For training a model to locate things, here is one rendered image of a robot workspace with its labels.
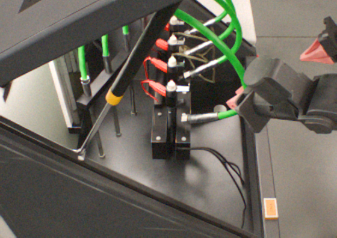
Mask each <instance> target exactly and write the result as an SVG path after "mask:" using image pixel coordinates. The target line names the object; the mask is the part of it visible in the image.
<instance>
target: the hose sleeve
mask: <svg viewBox="0 0 337 238"><path fill-rule="evenodd" d="M218 113H219V112H208V113H202V114H193V115H189V116H188V118H187V120H188V122H189V123H190V124H192V123H202V122H209V121H218V120H221V119H219V117H218Z"/></svg>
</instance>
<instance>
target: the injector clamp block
mask: <svg viewBox="0 0 337 238"><path fill-rule="evenodd" d="M157 52H159V53H165V63H167V61H168V60H169V59H168V51H167V50H157ZM183 60H184V67H178V76H182V75H183V74H184V73H185V72H188V71H191V63H190V61H189V60H188V58H184V59H183ZM183 60H181V61H179V62H183ZM167 84H168V83H167V73H166V72H164V87H165V86H166V85H167ZM188 84H189V85H190V91H189V92H186V91H178V100H180V99H185V100H186V104H184V105H182V106H181V107H179V108H177V109H176V117H175V139H176V148H178V147H180V148H182V147H183V148H191V124H188V125H184V124H183V123H182V116H184V115H188V114H190V115H191V79H189V80H184V81H182V82H181V83H180V84H178V86H183V87H188ZM167 110H168V109H167V107H166V102H165V97H164V96H163V101H162V108H155V106H154V108H153V124H152V140H151V143H152V159H162V160H166V159H167V139H168V138H169V123H168V114H167ZM176 160H190V150H178V149H176Z"/></svg>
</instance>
